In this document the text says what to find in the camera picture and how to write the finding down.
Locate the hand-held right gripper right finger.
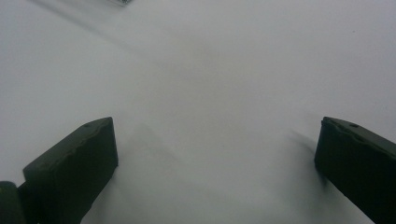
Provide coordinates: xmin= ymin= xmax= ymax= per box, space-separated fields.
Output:
xmin=313 ymin=116 xmax=396 ymax=224

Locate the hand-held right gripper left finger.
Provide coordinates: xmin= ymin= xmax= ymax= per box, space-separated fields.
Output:
xmin=18 ymin=116 xmax=120 ymax=224

